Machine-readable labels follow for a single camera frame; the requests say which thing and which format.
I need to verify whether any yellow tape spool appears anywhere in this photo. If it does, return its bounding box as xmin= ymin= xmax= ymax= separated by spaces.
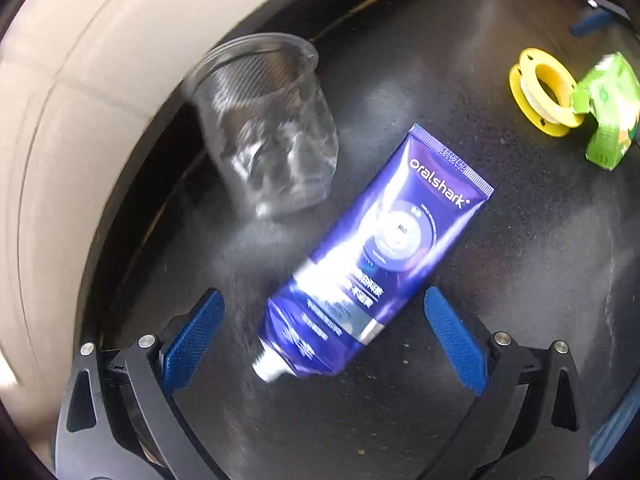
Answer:
xmin=509 ymin=48 xmax=585 ymax=138

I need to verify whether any blue toothpaste tube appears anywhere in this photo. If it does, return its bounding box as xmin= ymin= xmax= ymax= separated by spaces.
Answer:
xmin=253 ymin=125 xmax=494 ymax=382

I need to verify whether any clear plastic cup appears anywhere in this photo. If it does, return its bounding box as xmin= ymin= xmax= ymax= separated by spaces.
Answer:
xmin=181 ymin=32 xmax=338 ymax=219

